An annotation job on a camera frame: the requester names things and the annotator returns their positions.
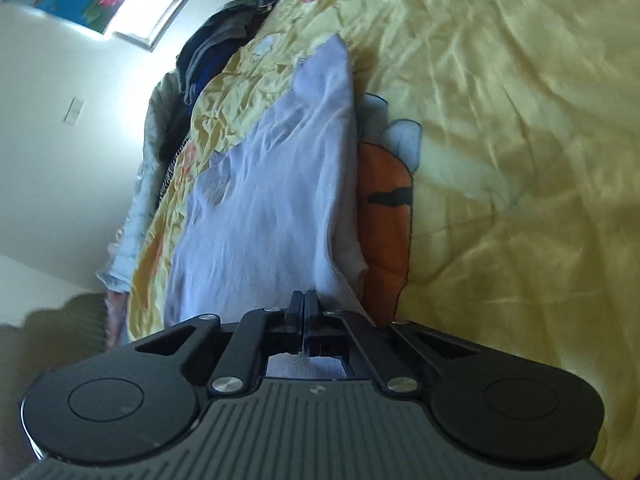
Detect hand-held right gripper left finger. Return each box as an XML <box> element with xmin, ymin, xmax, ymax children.
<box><xmin>132</xmin><ymin>290</ymin><xmax>306</xmax><ymax>397</ymax></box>

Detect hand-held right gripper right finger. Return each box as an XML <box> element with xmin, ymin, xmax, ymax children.
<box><xmin>304</xmin><ymin>290</ymin><xmax>482</xmax><ymax>397</ymax></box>

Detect lavender small garment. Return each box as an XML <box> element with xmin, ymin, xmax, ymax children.
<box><xmin>165</xmin><ymin>34</ymin><xmax>377</xmax><ymax>382</ymax></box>

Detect pile of dark clothes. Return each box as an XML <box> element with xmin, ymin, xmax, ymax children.
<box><xmin>175</xmin><ymin>0</ymin><xmax>297</xmax><ymax>107</ymax></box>

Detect light grey quilted cloth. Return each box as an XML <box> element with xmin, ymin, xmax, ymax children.
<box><xmin>97</xmin><ymin>75</ymin><xmax>202</xmax><ymax>297</ymax></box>

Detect yellow printed bed sheet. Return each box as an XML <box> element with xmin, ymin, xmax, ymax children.
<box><xmin>125</xmin><ymin>0</ymin><xmax>640</xmax><ymax>462</ymax></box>

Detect window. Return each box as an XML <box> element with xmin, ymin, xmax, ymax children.
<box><xmin>112</xmin><ymin>0</ymin><xmax>222</xmax><ymax>52</ymax></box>

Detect white wall switch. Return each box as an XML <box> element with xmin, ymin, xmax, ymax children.
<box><xmin>62</xmin><ymin>96</ymin><xmax>86</xmax><ymax>126</ymax></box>

